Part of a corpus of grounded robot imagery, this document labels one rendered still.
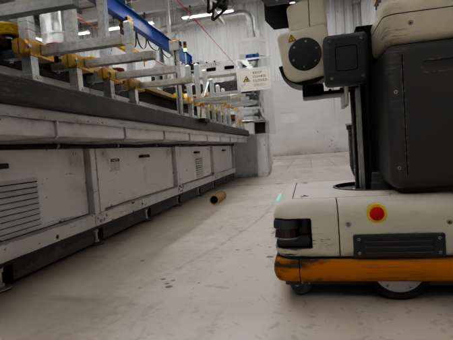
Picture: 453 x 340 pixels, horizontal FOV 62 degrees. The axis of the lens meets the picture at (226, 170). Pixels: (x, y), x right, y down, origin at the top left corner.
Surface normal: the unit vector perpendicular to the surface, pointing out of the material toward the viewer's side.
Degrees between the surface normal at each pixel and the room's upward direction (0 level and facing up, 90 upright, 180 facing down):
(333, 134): 90
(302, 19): 90
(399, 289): 93
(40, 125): 90
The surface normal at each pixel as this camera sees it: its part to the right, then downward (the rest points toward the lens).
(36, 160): 0.98, -0.06
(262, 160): -0.21, 0.07
